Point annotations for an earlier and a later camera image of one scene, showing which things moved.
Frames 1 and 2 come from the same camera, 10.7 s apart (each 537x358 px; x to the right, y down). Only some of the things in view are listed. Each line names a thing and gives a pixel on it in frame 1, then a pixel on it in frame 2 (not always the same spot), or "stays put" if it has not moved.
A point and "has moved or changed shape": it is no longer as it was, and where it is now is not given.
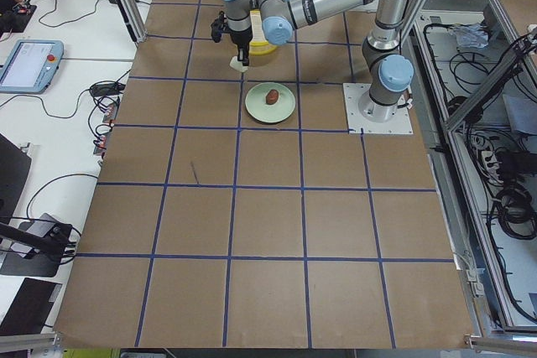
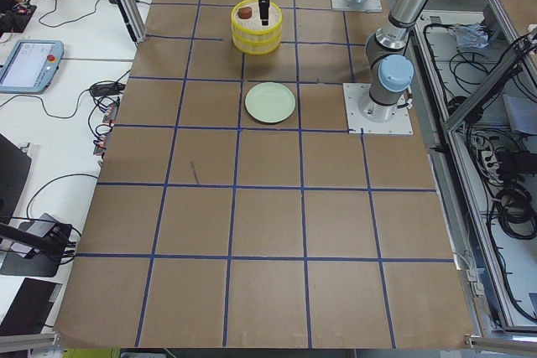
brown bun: [272, 96] has moved or changed shape
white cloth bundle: [472, 35] stays put
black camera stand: [54, 245] stays put
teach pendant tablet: [29, 65] stays put
